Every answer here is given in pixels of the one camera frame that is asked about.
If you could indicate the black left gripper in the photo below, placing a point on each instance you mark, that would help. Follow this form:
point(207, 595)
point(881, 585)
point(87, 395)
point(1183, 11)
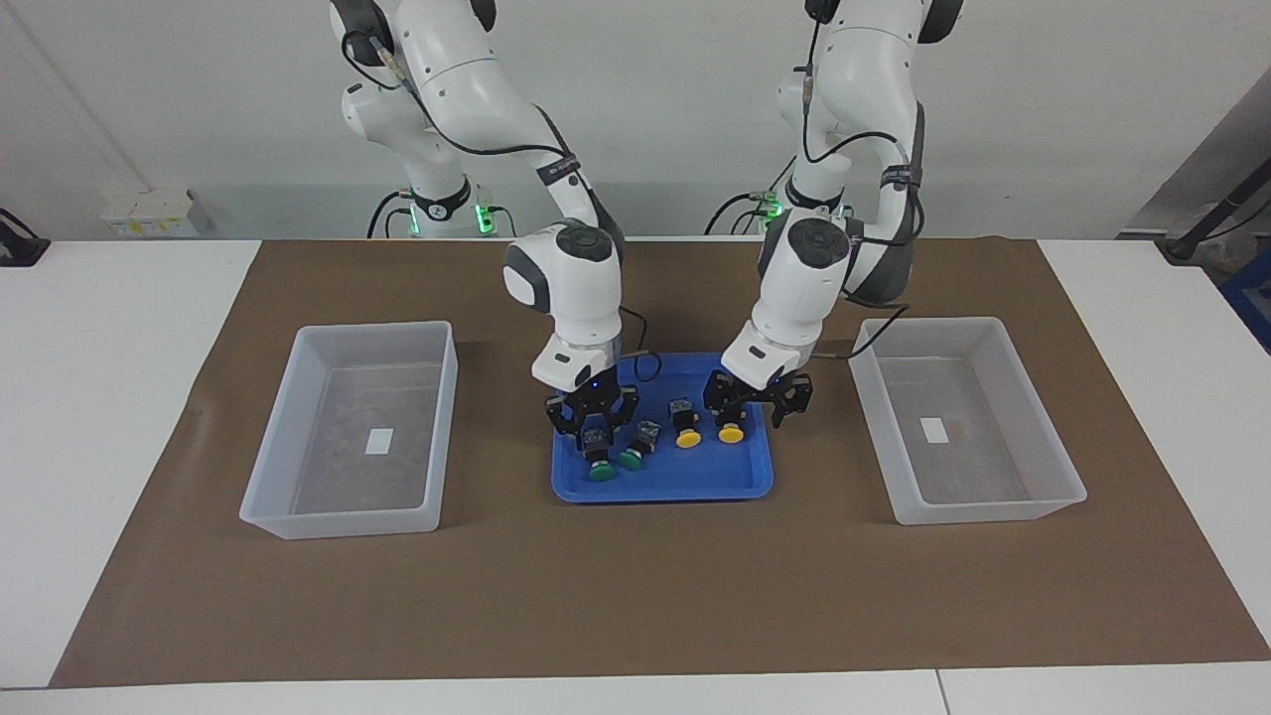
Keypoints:
point(760, 395)

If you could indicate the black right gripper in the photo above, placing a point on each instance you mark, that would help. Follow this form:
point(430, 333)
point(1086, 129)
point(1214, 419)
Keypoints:
point(594, 399)

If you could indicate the yellow push button switch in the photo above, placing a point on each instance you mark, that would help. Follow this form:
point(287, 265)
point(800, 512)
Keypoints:
point(684, 425)
point(732, 429)

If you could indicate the green push button switch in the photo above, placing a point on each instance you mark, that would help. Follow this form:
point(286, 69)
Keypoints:
point(639, 447)
point(600, 467)

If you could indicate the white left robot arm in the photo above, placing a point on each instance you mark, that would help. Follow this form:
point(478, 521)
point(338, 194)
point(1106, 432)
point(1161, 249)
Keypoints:
point(804, 288)

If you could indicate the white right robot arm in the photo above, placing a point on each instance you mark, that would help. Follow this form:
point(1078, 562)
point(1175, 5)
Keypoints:
point(576, 288)

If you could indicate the blue plastic tray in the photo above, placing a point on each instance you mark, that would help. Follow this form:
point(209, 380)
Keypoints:
point(685, 482)

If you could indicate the brown paper table mat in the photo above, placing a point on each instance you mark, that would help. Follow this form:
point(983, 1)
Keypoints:
point(635, 596)

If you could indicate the white rectangular label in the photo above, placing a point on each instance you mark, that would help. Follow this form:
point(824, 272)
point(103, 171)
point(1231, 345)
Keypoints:
point(932, 430)
point(379, 442)

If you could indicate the translucent white plastic box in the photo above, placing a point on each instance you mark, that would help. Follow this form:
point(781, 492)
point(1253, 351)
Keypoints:
point(338, 477)
point(983, 477)

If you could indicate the black stand pole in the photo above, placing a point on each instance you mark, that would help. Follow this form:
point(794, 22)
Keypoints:
point(1216, 214)

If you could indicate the blue crate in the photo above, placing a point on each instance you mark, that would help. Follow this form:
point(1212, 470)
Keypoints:
point(1253, 298)

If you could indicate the black flat clamp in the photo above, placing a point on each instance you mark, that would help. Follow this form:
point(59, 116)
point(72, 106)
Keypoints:
point(20, 246)

